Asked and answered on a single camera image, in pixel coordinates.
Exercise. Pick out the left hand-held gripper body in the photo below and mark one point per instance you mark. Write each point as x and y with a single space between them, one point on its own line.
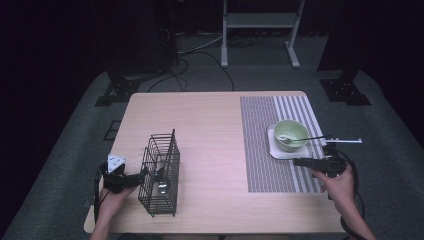
115 181

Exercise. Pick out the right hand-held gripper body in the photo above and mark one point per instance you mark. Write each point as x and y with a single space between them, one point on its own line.
333 163

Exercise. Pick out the metal spoon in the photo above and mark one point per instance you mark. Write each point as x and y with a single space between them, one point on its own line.
300 139

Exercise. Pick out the green bowl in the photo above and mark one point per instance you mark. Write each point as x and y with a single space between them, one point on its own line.
290 135

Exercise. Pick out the person's left hand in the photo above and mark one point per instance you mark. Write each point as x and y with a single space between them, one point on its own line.
110 205

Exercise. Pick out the person's right hand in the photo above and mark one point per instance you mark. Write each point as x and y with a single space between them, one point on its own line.
338 190

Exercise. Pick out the white square plate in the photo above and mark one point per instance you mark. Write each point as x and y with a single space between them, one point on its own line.
293 155

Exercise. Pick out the silver spoon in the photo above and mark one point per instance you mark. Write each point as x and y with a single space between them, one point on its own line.
162 186

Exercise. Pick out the grey striped placemat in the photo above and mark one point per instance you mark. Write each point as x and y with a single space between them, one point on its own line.
260 150

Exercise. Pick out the black stand base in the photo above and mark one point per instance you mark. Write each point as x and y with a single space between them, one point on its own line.
345 91
116 91

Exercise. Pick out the white metal stand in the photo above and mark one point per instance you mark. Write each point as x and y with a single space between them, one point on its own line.
260 20

